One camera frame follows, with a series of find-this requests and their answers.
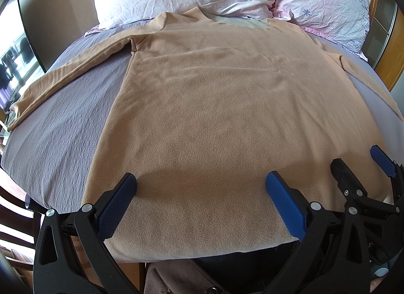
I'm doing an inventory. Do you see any lavender bed sheet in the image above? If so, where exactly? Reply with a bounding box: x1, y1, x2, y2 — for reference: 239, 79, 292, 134
1, 21, 403, 213

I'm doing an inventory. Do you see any wooden wardrobe with glass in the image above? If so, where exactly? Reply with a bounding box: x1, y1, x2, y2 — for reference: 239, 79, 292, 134
362, 0, 403, 91

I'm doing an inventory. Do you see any pink floral pillow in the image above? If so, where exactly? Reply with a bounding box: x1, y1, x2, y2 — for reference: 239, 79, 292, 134
272, 0, 370, 58

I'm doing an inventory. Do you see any brown bag below bed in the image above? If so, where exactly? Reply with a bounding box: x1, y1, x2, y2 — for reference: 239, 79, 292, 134
144, 259, 225, 293

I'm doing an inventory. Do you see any tan fleece long-sleeve shirt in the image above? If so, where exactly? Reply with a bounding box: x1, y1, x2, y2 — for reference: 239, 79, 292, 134
10, 9, 403, 262

